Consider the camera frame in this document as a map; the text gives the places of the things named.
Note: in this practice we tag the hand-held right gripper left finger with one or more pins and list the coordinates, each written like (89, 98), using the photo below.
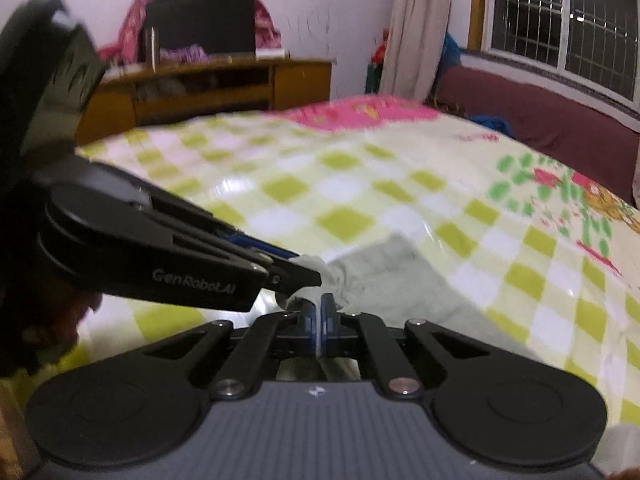
(314, 327)

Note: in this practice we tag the black television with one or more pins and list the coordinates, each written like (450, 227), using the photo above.
(200, 25)

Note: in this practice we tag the purple cloth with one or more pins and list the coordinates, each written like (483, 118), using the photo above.
(182, 54)

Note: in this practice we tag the pink patterned cloth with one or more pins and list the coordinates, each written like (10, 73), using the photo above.
(132, 15)

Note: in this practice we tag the metal flask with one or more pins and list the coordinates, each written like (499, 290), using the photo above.
(151, 47)

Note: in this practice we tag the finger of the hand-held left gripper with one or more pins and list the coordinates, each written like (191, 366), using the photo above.
(250, 244)
(295, 277)

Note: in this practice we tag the person's left hand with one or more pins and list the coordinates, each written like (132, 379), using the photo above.
(55, 325)

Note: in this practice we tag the small white box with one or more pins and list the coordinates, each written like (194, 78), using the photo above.
(272, 53)

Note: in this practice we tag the red and green bag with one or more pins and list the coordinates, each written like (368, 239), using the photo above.
(380, 60)

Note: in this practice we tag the grey bundle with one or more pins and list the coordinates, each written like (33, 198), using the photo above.
(165, 89)

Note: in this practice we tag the blue cloth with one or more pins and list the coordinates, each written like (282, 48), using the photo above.
(451, 50)
(492, 125)

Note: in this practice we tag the wooden cabinet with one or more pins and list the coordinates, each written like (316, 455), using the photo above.
(300, 85)

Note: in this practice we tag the beige curtain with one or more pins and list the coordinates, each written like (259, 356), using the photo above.
(420, 25)

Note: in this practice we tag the grey-green pants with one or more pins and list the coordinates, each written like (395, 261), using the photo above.
(395, 285)

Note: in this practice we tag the green checked printed blanket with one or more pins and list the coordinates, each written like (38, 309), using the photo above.
(325, 175)

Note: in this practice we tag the maroon sofa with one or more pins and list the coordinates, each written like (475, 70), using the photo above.
(550, 120)

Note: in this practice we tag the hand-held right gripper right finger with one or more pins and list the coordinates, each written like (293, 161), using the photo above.
(327, 327)

